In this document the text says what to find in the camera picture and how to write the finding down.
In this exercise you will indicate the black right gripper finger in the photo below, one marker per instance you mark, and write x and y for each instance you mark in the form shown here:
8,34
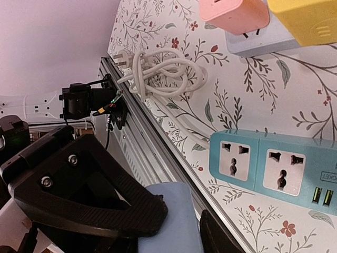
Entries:
214,238

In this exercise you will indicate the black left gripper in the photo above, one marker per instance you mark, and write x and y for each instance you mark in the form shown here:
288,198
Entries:
75,184

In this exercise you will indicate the blue cube plug adapter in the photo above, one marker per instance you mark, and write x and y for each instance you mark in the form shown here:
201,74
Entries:
180,230

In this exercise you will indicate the teal white power strip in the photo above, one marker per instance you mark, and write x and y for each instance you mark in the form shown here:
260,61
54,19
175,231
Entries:
297,170

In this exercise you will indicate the light blue power strip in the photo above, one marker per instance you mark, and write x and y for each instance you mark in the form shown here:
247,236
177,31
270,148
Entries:
273,38

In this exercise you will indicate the pink cube plug adapter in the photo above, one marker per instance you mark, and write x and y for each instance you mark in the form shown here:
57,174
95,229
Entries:
235,16

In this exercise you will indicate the yellow cube plug adapter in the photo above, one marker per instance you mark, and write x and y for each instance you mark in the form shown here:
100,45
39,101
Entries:
311,22

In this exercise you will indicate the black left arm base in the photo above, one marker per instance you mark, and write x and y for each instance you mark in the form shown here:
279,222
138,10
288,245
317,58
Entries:
96,98

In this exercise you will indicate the floral patterned table mat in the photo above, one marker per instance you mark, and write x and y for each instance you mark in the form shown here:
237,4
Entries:
290,92

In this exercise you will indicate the aluminium front rail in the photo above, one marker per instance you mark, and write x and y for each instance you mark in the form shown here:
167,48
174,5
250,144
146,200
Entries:
149,154

